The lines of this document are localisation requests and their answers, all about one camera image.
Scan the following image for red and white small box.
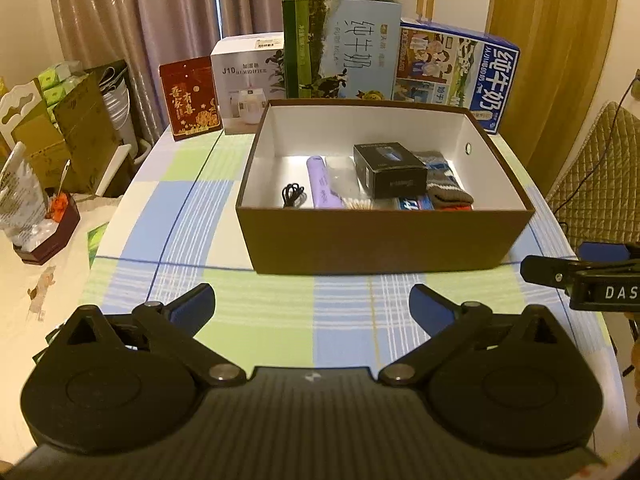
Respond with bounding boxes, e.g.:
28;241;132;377
438;204;473;211

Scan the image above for grey striped socks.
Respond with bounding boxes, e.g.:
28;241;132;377
416;151;474;209

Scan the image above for black small box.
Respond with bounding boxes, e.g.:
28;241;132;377
354;142;427;200

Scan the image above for black cable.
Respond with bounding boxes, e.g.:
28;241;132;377
280;181;307;209

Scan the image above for purple tube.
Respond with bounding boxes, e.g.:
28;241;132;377
306;155;344;209

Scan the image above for bag of cotton swabs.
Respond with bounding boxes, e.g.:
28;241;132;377
326;156;373;209

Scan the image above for blue dental floss box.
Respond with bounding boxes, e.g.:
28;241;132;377
394;196;435;210

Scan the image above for quilted chair cushion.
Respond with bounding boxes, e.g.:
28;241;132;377
546;102;639;257

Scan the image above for checked tablecloth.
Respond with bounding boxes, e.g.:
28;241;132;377
81;133;632;460

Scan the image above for brown cardboard storage box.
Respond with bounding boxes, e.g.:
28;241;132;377
235;99;535;275

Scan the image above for yellow cardboard boxes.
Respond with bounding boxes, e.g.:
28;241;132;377
11;73;134;197

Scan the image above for red gift box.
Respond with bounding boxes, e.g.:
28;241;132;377
158;56;222;141

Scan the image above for blue milk carton box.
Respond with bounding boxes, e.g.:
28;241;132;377
394;18;521;133

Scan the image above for wooden door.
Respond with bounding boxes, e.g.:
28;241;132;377
487;0;617;193

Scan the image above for white humidifier box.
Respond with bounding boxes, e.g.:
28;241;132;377
210;32;286;134

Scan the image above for green milk carton box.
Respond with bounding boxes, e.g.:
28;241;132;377
282;0;401;100

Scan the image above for beige curtain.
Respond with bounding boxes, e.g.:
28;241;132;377
51;0;282;143

